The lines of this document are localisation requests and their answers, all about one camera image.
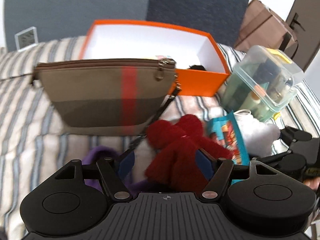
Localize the teal tissue pack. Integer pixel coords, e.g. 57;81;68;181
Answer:
207;112;249;165

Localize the red plush toy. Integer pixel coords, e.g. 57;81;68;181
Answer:
145;114;233;194

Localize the purple soft cloth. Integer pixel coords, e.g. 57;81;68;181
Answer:
82;146;148;196

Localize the person's right hand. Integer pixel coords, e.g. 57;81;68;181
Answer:
303;177;320;190

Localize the white plush toy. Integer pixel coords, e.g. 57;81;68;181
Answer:
233;109;280;158

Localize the olive striped zipper pouch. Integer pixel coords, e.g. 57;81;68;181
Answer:
32;58;180;136

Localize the orange cardboard box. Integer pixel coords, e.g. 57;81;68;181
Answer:
79;20;230;97

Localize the brown paper shopping bag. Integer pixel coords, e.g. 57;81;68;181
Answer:
234;0;299;58

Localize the dark brown door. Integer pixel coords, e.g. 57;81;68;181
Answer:
286;0;319;71

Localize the small white desk clock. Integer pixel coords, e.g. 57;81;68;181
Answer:
15;27;39;51

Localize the clear plastic box yellow handle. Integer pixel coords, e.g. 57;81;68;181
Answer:
221;45;304;122

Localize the dark blue wall panel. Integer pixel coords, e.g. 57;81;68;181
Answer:
146;0;249;46

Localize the light grey wall panel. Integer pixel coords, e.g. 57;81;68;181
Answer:
4;0;149;51

